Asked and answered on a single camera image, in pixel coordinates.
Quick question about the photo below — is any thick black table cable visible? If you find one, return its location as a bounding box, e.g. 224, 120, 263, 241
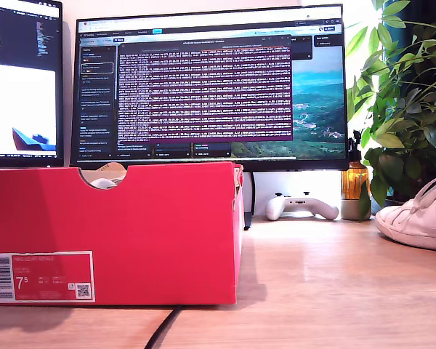
144, 305, 185, 349

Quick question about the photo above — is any red cardboard shoebox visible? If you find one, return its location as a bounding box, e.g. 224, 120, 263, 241
0, 161, 245, 306

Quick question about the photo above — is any wide black computer monitor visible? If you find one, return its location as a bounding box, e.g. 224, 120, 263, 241
69, 4, 351, 172

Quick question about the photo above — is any dark teal curtain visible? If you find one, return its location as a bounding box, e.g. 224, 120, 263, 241
381, 0, 436, 70

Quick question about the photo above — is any white sneaker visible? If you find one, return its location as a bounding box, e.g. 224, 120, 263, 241
90, 177, 118, 190
375, 173, 436, 254

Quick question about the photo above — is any green leafy houseplant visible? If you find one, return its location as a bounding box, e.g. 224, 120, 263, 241
347, 0, 436, 208

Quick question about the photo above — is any thin black monitor cable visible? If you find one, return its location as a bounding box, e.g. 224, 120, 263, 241
250, 170, 258, 216

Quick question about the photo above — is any amber pump bottle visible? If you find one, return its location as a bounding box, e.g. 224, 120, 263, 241
340, 129, 372, 222

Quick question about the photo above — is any white game controller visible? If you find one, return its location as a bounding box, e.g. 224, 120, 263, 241
265, 191, 339, 222

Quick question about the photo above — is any black monitor with white window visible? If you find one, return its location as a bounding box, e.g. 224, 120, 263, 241
0, 0, 65, 168

